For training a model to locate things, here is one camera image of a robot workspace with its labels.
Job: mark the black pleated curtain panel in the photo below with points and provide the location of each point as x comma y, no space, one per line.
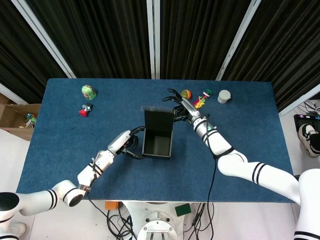
15,50
287,45
100,37
195,37

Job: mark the yellow pink feather shuttlecock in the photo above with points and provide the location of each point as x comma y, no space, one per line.
200,102

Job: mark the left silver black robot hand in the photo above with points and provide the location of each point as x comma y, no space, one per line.
120,141

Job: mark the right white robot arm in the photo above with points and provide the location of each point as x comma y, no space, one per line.
250,167

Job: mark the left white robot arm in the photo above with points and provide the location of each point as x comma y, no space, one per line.
87,175

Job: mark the green block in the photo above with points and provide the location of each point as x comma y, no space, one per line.
183,210

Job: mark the red emergency stop button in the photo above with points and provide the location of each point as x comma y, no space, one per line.
83,112

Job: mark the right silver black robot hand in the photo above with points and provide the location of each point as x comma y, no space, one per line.
190,111

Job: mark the black foldable paper box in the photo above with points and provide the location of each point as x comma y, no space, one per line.
157,147

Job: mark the orange block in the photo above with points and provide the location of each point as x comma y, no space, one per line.
111,205

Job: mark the yellow orange woven ball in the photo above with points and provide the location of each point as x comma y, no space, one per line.
187,94

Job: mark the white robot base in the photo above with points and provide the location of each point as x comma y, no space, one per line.
155,217

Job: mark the white plastic jar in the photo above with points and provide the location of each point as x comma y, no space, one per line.
224,96

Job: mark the black white sneaker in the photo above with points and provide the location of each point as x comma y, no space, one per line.
310,140

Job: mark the green nesting doll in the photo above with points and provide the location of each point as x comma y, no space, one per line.
88,92

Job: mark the blue table cloth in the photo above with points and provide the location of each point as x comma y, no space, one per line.
237,140

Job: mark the brown cardboard box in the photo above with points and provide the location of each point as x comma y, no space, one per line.
10,117

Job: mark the white metal frame post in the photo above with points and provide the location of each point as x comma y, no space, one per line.
42,35
153,37
300,100
11,93
237,40

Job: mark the black electronic device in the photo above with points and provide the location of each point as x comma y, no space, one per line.
306,120

